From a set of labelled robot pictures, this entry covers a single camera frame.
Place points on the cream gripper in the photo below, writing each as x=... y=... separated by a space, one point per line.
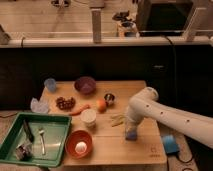
x=130 y=126

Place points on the orange fruit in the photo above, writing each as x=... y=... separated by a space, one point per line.
x=101 y=105

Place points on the dark grape bunch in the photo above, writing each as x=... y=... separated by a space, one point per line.
x=65 y=104

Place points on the yellow banana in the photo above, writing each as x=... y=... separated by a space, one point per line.
x=117 y=120

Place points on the wooden cutting board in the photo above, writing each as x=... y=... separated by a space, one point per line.
x=109 y=144

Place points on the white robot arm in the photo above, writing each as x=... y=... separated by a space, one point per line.
x=144 y=104

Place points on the orange carrot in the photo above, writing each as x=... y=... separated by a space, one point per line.
x=80 y=110

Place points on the blue sponge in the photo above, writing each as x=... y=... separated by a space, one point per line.
x=131 y=135

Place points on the white cup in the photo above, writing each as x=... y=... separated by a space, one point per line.
x=88 y=117

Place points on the blue round object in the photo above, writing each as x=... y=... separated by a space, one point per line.
x=170 y=144

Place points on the green plastic tray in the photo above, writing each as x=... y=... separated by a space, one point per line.
x=56 y=129

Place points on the black monitor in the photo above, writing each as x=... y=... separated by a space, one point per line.
x=167 y=17

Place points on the small metal cup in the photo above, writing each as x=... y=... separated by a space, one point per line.
x=109 y=99

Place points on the purple bowl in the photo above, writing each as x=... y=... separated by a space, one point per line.
x=85 y=85

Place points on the red bowl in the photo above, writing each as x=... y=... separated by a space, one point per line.
x=79 y=144

